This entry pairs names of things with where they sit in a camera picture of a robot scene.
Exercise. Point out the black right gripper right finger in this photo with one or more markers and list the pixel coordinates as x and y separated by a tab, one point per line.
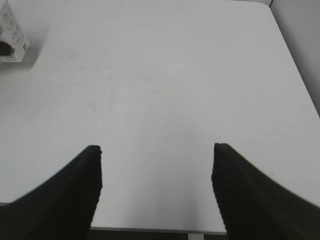
255	207

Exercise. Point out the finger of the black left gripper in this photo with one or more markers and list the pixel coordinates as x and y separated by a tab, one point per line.
6	49

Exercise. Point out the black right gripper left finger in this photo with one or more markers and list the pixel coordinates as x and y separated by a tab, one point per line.
61	208

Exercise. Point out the white yili changqing yogurt bottle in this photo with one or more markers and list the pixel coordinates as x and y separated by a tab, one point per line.
12	33

